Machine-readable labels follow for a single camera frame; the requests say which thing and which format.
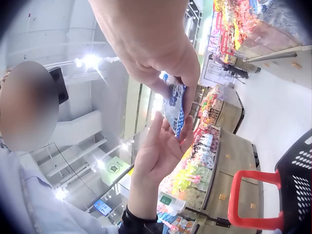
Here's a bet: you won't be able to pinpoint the black wrist band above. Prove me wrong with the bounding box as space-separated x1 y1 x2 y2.
119 204 162 234

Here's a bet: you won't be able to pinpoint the green white hanging sign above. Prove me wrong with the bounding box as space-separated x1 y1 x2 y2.
104 157 125 186

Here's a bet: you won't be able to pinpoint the small wooden display bin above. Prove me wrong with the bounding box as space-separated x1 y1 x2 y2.
193 84 244 134

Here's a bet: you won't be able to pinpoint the long wooden display bin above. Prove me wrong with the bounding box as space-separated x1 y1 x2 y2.
156 126 265 234

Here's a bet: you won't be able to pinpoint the person's right hand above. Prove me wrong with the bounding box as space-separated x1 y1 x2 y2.
88 0 201 98

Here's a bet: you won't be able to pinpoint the full shop shelf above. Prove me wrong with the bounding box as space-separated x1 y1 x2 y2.
207 0 312 64

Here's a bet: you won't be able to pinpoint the blue display screen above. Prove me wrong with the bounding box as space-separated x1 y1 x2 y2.
93 199 113 216

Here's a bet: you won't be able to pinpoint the person's left hand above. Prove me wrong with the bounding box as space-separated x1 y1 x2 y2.
129 112 195 218

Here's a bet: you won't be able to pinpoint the black basket with red handle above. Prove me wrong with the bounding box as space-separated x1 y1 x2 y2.
227 129 312 234

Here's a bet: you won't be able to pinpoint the ceiling lamp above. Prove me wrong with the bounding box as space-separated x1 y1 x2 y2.
74 54 99 69
52 186 70 203

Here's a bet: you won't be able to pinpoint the person's left thumb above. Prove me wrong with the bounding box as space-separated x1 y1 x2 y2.
143 112 163 146

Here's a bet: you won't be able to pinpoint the person's left fingers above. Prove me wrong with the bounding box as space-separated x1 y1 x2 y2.
163 115 195 162

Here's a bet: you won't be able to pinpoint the blue white snack packet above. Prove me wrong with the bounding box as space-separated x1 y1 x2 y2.
160 71 187 140

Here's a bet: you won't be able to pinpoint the person's body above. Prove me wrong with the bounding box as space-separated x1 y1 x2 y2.
0 138 123 234

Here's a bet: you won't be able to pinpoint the person's right fingers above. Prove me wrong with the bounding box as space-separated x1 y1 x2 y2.
129 55 201 98

